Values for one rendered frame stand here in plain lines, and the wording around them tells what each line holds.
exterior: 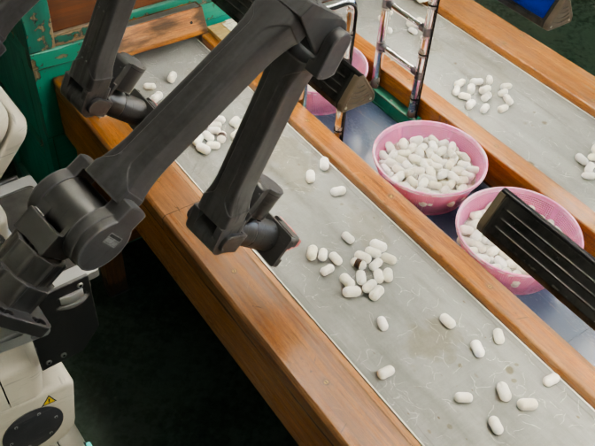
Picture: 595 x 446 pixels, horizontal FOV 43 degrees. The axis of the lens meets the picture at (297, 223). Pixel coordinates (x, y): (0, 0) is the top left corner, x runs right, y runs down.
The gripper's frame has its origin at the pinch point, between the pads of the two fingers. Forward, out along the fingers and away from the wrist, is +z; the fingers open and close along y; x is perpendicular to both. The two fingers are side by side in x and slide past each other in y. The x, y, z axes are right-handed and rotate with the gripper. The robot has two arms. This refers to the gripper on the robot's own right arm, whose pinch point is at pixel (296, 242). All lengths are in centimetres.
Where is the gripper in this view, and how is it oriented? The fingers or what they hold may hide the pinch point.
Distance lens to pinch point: 141.9
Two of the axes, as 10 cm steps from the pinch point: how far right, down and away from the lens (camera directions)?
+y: -5.7, -6.1, 5.5
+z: 5.8, 1.6, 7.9
